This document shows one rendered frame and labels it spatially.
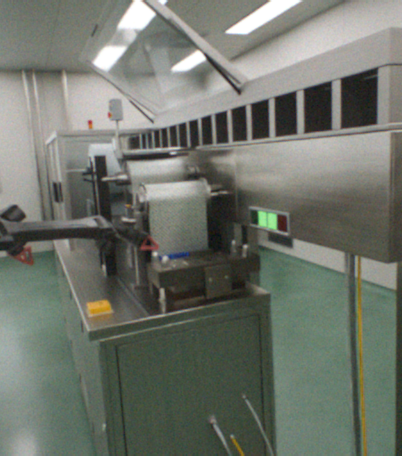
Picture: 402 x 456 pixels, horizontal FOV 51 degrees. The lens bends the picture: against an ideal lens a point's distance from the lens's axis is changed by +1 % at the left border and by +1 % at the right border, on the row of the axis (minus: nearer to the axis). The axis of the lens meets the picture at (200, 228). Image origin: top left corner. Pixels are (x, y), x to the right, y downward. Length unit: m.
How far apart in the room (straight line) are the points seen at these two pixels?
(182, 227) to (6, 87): 5.78
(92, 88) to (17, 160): 1.62
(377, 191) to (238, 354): 0.83
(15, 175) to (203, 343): 5.88
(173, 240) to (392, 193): 0.90
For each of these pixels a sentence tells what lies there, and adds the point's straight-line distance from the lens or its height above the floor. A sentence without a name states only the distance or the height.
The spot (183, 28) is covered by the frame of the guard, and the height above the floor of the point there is 1.83.
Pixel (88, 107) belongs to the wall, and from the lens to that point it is 7.25.
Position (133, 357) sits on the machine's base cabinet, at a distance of 1.47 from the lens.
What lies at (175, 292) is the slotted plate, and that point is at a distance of 1.51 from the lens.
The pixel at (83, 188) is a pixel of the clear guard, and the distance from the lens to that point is 2.61.
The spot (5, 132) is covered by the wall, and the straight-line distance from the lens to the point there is 7.14.
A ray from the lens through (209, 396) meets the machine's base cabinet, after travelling 1.64.
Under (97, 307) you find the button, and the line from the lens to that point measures 1.51.
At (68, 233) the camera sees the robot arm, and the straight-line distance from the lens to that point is 1.45.
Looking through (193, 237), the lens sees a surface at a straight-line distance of 1.69.
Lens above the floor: 1.41
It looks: 10 degrees down
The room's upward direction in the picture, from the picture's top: 4 degrees counter-clockwise
